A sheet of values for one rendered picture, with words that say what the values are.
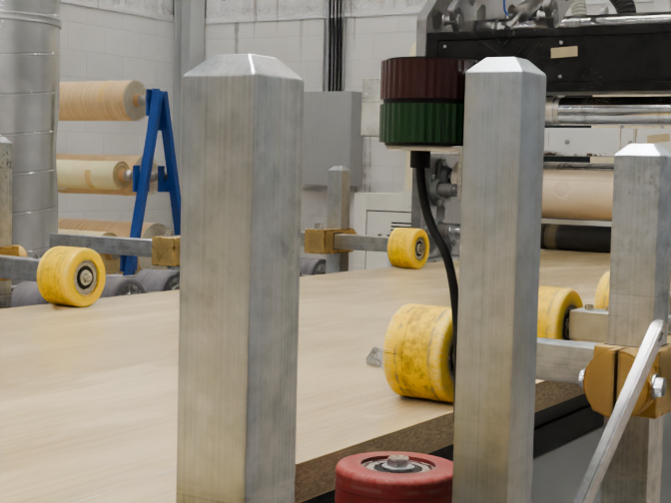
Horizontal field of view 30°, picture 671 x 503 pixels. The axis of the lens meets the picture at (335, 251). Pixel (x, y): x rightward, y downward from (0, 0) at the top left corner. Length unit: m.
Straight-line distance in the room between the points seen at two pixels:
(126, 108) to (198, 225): 7.26
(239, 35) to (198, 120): 11.10
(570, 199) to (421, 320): 2.14
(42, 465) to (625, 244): 0.44
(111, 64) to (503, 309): 10.45
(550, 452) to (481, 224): 0.69
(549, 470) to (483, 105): 0.73
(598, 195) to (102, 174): 4.97
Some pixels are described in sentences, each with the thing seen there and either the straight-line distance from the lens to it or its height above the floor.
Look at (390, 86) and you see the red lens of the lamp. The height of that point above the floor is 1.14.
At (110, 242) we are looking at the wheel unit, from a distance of 2.30.
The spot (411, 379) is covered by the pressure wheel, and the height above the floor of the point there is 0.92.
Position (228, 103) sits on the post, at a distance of 0.49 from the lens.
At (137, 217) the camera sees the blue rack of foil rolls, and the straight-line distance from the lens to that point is 7.54.
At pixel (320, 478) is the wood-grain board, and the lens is 0.86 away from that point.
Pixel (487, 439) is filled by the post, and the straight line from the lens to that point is 0.72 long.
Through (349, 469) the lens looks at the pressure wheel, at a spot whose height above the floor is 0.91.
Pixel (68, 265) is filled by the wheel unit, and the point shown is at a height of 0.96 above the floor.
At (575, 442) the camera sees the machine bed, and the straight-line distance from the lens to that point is 1.44.
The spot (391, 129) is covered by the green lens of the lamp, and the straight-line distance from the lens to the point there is 0.72.
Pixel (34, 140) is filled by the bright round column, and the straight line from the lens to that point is 4.60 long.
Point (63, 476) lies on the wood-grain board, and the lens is 0.81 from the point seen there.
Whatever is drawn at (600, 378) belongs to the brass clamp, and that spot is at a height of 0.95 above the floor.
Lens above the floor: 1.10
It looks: 4 degrees down
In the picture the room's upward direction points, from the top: 1 degrees clockwise
